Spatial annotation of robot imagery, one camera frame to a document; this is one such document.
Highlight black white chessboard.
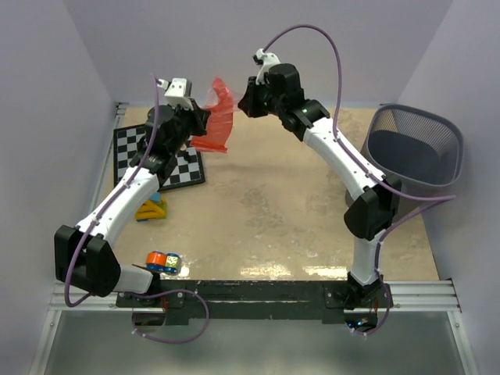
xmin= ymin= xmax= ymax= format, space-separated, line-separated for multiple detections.
xmin=112 ymin=125 xmax=205 ymax=191

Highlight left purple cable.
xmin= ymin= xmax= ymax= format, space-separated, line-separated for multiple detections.
xmin=63 ymin=73 xmax=210 ymax=345

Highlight grey mesh trash bin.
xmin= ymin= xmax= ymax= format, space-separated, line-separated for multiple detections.
xmin=361 ymin=104 xmax=464 ymax=197

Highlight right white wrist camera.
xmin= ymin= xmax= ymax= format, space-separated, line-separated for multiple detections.
xmin=252 ymin=48 xmax=280 ymax=84

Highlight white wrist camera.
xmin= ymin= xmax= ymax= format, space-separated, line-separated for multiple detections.
xmin=252 ymin=48 xmax=280 ymax=84
xmin=159 ymin=78 xmax=193 ymax=111

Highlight orange tape roll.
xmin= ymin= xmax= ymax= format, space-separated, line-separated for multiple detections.
xmin=145 ymin=252 xmax=167 ymax=272

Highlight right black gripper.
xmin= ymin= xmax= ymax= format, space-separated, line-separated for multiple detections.
xmin=241 ymin=75 xmax=287 ymax=118

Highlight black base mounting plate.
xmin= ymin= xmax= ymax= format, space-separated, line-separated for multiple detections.
xmin=116 ymin=280 xmax=393 ymax=327

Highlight red plastic trash bag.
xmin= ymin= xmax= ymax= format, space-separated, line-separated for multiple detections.
xmin=191 ymin=77 xmax=241 ymax=153

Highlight purple cable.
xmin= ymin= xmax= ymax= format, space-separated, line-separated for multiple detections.
xmin=63 ymin=73 xmax=210 ymax=345
xmin=262 ymin=24 xmax=457 ymax=337

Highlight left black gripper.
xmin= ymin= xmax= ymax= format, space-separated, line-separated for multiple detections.
xmin=169 ymin=98 xmax=209 ymax=155

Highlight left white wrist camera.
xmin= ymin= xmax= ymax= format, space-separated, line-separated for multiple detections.
xmin=159 ymin=78 xmax=193 ymax=111

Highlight yellow blue toy blocks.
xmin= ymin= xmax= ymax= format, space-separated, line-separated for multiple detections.
xmin=134 ymin=192 xmax=167 ymax=222

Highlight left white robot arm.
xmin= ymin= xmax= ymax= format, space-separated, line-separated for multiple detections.
xmin=54 ymin=102 xmax=210 ymax=306

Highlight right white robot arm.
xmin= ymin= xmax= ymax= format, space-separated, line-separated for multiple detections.
xmin=238 ymin=63 xmax=402 ymax=309

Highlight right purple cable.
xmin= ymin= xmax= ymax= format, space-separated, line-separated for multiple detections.
xmin=262 ymin=24 xmax=457 ymax=337

